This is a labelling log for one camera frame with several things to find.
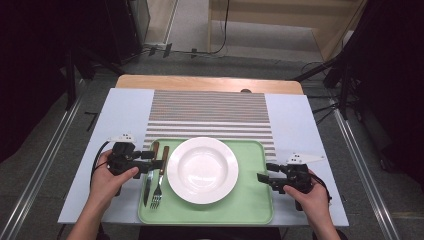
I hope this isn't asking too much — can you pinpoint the left hand-held gripper cable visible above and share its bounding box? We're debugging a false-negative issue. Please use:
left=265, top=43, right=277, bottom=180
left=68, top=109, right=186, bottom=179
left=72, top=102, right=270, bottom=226
left=89, top=141, right=112, bottom=188

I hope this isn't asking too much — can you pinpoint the hand-held gripper cable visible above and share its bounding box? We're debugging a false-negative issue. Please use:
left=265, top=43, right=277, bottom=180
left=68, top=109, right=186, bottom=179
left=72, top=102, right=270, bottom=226
left=89, top=141, right=112, bottom=188
left=310, top=173, right=334, bottom=203

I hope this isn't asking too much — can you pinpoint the striped placemat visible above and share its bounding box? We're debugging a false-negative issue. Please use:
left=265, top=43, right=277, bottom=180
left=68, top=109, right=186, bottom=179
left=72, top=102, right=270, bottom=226
left=142, top=88, right=277, bottom=158

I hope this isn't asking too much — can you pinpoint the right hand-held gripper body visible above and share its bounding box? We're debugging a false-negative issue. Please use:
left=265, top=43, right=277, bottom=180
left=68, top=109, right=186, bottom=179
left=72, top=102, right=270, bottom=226
left=277, top=152, right=326, bottom=212

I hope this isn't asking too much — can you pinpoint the green plastic tray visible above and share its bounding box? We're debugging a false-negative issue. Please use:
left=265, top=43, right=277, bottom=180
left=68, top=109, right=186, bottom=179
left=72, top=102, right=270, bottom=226
left=137, top=138, right=275, bottom=226

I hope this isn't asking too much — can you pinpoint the wooden-handled table knife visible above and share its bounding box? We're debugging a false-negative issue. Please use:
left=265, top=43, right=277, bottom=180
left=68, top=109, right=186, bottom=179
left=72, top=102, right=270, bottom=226
left=142, top=140, right=161, bottom=208

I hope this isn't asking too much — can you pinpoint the wooden-handled fork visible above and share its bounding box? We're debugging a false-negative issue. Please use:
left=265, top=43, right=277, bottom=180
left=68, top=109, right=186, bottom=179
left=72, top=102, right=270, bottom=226
left=149, top=145, right=171, bottom=211

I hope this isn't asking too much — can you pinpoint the wooden table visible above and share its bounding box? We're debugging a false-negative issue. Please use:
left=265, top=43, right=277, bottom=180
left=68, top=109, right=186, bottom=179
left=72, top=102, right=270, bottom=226
left=114, top=73, right=305, bottom=96

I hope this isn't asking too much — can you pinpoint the black cabinet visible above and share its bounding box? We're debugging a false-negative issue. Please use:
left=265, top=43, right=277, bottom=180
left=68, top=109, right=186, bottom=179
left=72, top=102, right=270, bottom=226
left=105, top=0, right=152, bottom=66

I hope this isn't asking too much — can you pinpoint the person's right hand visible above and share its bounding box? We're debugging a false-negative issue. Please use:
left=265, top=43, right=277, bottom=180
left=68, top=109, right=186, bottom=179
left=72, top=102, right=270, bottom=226
left=282, top=169, right=332, bottom=225

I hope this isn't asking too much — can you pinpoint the light wooden frame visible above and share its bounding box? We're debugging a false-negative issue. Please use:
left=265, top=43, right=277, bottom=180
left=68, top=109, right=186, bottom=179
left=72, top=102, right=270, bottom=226
left=206, top=0, right=368, bottom=62

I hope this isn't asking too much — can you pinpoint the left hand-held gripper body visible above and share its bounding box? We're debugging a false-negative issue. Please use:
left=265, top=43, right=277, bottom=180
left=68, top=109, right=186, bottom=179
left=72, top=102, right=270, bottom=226
left=106, top=132, right=148, bottom=198

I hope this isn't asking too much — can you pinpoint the right hand-held gripper cable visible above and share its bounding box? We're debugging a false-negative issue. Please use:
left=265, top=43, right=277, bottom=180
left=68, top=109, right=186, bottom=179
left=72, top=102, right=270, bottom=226
left=310, top=173, right=334, bottom=203

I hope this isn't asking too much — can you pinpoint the pale blue table board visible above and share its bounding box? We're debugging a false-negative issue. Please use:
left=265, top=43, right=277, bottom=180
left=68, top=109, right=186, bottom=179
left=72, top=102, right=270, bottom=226
left=57, top=87, right=350, bottom=228

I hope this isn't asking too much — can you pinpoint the black metal stand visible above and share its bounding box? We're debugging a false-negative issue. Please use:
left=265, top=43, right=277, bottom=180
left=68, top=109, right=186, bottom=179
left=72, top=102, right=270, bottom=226
left=63, top=46, right=125, bottom=112
left=292, top=54, right=356, bottom=122

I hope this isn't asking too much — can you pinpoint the white deep plate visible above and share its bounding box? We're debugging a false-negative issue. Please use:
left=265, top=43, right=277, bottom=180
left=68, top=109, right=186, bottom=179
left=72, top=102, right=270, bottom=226
left=166, top=136, right=240, bottom=206

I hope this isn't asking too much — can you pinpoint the person's left hand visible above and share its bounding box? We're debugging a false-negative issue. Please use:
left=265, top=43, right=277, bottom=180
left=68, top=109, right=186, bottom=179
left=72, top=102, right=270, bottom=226
left=88, top=149, right=140, bottom=205

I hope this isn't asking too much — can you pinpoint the metal floor rail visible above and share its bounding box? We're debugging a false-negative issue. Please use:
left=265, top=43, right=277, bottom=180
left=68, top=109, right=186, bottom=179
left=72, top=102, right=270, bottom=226
left=329, top=99, right=402, bottom=240
left=0, top=94, right=85, bottom=240

